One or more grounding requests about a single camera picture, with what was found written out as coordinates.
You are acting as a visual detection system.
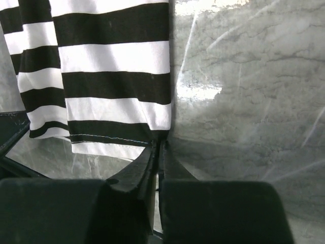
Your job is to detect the black white striped tank top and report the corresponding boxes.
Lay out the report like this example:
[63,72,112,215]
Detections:
[1,1,172,160]

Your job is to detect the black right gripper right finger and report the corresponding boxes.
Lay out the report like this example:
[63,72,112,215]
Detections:
[159,141,197,183]

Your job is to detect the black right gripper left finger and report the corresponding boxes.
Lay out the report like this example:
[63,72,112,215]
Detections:
[106,143,158,243]

